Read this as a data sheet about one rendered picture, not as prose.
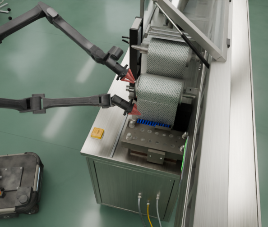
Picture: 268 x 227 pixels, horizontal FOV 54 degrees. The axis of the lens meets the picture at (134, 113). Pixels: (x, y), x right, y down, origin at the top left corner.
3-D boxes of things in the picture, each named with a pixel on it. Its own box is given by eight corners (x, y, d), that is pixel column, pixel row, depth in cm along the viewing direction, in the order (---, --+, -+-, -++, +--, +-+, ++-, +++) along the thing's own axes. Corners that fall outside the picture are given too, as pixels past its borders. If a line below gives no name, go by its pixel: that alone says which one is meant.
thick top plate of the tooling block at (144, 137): (128, 126, 168) (128, 120, 163) (190, 140, 162) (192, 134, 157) (121, 147, 158) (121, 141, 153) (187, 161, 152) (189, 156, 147)
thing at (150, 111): (136, 118, 166) (137, 98, 152) (173, 126, 163) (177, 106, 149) (136, 119, 166) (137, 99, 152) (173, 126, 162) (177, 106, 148)
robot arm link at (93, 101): (31, 113, 141) (30, 93, 142) (33, 114, 147) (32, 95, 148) (110, 108, 152) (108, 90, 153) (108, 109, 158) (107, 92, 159)
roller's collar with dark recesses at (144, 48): (141, 49, 167) (142, 40, 162) (150, 50, 166) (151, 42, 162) (139, 55, 163) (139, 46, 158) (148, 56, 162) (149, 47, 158)
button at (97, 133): (94, 129, 175) (94, 126, 173) (104, 131, 174) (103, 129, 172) (90, 137, 171) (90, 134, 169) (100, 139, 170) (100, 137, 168)
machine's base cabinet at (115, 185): (154, 46, 391) (159, -12, 326) (197, 53, 381) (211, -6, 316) (96, 207, 231) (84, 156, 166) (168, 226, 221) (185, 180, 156)
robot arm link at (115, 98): (110, 100, 153) (114, 92, 155) (107, 102, 160) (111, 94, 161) (120, 106, 155) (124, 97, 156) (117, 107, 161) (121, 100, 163)
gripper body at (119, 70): (117, 81, 150) (108, 73, 148) (123, 71, 157) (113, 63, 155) (124, 75, 146) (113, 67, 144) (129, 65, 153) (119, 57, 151)
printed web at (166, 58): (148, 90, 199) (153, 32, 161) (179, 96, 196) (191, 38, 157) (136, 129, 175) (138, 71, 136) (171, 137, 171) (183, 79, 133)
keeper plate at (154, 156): (147, 158, 160) (148, 148, 152) (163, 161, 158) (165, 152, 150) (146, 161, 158) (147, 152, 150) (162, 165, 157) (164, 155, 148)
